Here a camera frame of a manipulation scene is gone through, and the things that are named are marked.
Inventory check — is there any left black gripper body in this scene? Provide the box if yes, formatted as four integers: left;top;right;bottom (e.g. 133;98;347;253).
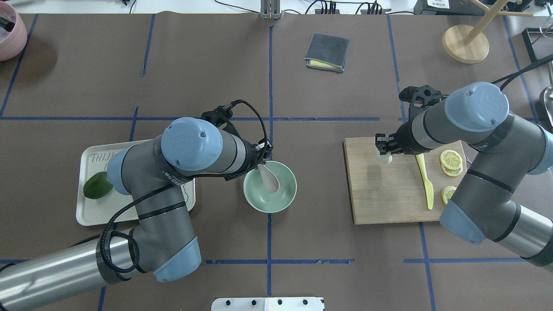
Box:
244;140;274;170

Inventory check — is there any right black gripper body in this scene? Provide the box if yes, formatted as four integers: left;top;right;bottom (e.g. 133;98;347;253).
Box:
391;121;420;155

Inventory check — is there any white steamed bun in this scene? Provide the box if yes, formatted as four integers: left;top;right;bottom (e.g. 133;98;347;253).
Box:
376;150;392;165

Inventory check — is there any white ceramic spoon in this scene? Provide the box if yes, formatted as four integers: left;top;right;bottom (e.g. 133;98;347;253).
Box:
257;165;280;194

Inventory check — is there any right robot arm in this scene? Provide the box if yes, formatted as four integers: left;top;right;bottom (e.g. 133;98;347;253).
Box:
375;82;553;270

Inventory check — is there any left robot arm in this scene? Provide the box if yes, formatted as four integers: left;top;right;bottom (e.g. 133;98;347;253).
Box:
1;117;270;311

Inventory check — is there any light green bowl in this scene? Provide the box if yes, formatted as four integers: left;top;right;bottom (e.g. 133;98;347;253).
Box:
243;161;298;214

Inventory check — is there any pink bowl with ice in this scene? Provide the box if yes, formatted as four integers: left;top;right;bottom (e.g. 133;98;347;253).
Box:
0;2;28;61

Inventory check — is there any bamboo cutting board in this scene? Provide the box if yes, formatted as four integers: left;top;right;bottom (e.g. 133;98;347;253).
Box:
343;136;465;225

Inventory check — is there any lemon slice top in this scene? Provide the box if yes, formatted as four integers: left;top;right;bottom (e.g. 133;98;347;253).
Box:
440;149;462;171

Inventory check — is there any lemon slice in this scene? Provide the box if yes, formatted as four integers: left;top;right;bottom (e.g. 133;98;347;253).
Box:
440;163;464;177
440;149;462;171
441;186;457;205

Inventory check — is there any yellow plastic knife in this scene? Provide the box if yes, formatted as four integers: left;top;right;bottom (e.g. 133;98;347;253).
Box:
416;154;434;210

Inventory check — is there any lemon slice front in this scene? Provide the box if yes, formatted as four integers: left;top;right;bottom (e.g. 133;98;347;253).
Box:
440;163;464;177

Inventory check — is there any lemon slice behind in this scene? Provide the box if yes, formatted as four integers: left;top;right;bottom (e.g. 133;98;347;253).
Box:
441;186;457;205

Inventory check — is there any yellow sponge cloth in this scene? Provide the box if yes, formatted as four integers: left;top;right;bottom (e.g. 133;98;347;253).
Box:
306;60;343;73

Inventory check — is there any grey folded cloth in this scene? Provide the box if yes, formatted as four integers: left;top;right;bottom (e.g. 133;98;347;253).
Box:
304;33;350;71

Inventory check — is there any wooden mug tree stand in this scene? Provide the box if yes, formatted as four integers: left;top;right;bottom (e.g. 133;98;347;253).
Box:
441;0;533;64

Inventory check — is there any white bear tray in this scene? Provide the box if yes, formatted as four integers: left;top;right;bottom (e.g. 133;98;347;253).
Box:
76;139;196;227

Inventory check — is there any aluminium frame post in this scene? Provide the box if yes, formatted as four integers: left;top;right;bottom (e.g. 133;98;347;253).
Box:
260;0;282;20

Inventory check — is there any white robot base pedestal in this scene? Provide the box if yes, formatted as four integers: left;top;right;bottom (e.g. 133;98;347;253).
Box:
211;297;325;311

